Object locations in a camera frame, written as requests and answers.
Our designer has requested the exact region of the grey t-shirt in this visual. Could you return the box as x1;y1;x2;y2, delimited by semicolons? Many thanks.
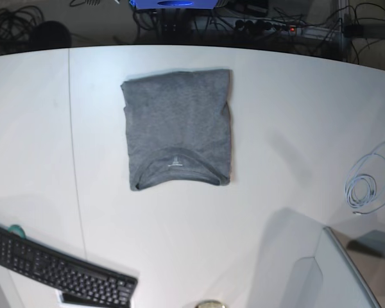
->
121;69;232;191

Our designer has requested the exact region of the black power strip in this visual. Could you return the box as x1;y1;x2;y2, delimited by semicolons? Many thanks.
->
234;19;302;35

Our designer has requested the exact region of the round brass object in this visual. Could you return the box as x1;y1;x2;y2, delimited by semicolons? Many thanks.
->
195;300;227;308

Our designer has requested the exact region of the blue box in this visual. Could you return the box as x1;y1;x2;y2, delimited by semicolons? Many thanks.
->
132;0;218;10

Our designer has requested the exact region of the black keyboard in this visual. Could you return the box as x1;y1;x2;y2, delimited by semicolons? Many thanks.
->
0;227;138;307

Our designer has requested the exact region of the green tape roll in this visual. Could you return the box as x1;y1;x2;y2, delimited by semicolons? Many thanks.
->
7;225;26;239

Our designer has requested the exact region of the grey monitor edge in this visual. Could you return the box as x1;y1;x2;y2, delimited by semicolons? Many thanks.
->
327;223;385;307

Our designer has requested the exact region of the light blue coiled cable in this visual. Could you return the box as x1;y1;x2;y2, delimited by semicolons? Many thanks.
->
343;138;385;215

